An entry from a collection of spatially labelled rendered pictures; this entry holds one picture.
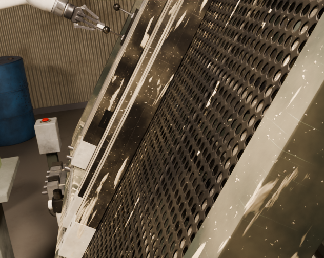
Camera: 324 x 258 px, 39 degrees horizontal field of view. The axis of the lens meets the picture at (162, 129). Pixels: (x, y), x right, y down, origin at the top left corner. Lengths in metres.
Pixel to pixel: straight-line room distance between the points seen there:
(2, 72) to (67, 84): 1.34
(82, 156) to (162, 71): 0.91
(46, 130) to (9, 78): 2.49
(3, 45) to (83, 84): 1.11
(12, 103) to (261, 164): 4.73
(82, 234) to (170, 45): 0.62
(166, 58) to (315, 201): 0.77
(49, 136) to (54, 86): 3.56
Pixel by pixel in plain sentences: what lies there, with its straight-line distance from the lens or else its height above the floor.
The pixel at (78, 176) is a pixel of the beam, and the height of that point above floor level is 0.90.
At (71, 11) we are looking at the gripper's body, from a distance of 2.32.
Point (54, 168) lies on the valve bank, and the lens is 2.46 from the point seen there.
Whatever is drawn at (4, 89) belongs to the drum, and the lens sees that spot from 5.12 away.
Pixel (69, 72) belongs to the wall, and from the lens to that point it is 6.16.
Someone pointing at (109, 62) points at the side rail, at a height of 1.23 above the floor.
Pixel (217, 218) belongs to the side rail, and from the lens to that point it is 0.57.
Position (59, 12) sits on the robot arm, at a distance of 2.33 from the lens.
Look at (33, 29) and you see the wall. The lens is 6.10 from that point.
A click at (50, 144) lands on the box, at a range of 2.70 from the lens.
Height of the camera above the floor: 1.71
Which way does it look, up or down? 20 degrees down
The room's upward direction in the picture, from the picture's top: 6 degrees counter-clockwise
